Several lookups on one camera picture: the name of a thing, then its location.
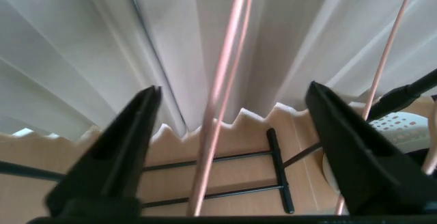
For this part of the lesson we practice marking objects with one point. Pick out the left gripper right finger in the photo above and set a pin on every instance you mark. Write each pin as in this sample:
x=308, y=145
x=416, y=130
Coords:
x=365, y=169

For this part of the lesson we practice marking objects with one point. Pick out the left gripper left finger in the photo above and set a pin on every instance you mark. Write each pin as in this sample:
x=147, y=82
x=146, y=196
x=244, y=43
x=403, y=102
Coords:
x=109, y=162

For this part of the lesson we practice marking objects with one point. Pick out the white laundry basket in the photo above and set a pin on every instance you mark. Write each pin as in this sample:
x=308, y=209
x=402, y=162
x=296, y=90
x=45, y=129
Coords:
x=406, y=128

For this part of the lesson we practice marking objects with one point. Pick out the black clothes rack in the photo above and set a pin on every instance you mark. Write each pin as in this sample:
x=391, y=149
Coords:
x=278, y=169

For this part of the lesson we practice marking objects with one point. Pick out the pink clothes hanger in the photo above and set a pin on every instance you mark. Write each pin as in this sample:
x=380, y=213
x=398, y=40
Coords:
x=222, y=63
x=389, y=46

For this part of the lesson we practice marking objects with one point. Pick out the beige curtain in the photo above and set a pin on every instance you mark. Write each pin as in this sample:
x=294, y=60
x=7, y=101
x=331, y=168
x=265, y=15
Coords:
x=68, y=46

